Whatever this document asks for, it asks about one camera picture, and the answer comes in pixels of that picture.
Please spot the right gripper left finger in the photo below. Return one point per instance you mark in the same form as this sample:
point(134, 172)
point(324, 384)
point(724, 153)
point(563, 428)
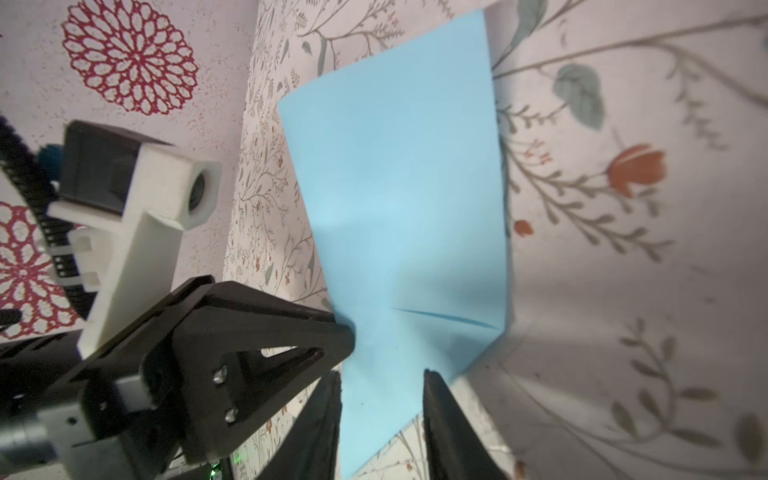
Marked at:
point(310, 449)

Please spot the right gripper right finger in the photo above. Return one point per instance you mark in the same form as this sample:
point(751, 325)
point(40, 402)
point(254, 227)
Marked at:
point(454, 451)

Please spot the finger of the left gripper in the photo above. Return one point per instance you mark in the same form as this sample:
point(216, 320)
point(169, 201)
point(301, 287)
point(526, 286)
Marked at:
point(243, 354)

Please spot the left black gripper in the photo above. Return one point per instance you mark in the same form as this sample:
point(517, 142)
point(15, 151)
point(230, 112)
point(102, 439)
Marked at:
point(116, 414)

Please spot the light blue paper sheet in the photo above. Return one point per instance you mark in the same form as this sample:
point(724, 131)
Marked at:
point(399, 165)

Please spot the floral patterned table mat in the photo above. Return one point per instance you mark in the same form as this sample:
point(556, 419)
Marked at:
point(634, 142)

